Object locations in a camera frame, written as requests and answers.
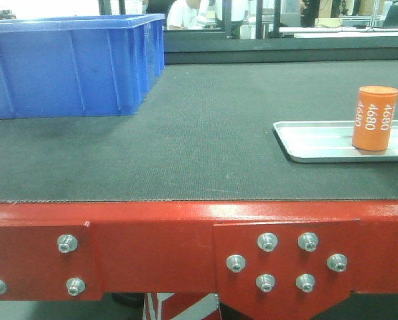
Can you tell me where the orange cylindrical capacitor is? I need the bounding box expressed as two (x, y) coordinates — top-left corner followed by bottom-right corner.
(352, 85), (398, 151)

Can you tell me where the dark conveyor belt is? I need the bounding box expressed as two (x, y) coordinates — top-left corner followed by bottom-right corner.
(0, 29), (398, 203)

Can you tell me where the blue bin on conveyor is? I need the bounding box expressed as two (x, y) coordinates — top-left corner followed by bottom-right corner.
(0, 14), (165, 119)

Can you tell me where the silver metal tray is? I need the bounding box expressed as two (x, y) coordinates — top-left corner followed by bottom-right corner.
(273, 120), (398, 163)

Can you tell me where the person in white shirt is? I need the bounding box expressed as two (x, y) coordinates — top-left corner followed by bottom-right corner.
(166, 0), (206, 31)

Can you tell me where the red white striped base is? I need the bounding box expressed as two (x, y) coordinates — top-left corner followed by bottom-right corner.
(142, 293), (222, 320)

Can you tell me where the red conveyor frame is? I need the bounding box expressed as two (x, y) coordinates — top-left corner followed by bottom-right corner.
(0, 200), (398, 319)

